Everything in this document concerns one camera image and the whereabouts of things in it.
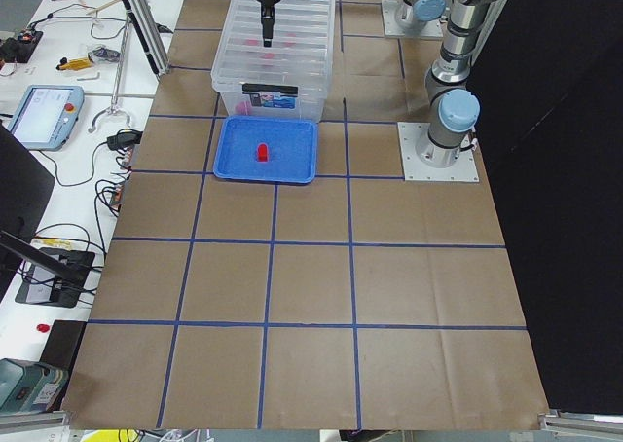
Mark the clear ribbed box lid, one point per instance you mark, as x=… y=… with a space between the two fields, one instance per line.
x=305 y=64

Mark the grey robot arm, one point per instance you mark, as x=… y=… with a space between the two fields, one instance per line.
x=416 y=13
x=454 y=110

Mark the clear plastic storage box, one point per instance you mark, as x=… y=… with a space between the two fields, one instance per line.
x=306 y=105

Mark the blue plastic tray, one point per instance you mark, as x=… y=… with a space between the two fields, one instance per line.
x=292 y=146

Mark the metal claw stand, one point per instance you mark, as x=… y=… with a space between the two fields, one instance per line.
x=114 y=109

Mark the black power adapter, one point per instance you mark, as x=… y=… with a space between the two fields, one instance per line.
x=123 y=139

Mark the yellow black tool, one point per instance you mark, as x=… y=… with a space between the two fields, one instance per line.
x=74 y=64

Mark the teach pendant tablet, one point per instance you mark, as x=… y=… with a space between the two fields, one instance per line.
x=46 y=116

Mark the black electronics board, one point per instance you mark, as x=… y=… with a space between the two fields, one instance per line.
x=21 y=48

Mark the black monitor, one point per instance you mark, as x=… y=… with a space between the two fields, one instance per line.
x=26 y=188

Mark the black docking hub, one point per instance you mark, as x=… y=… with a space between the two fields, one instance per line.
x=41 y=287

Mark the small red cap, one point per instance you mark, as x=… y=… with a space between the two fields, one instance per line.
x=43 y=328

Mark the green grey device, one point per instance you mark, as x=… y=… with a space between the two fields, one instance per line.
x=29 y=387

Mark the black box latch handle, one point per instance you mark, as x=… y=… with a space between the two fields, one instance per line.
x=282 y=89

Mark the aluminium frame post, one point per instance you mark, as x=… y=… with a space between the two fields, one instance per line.
x=149 y=37

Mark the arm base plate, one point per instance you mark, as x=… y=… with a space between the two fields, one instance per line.
x=423 y=161
x=430 y=31

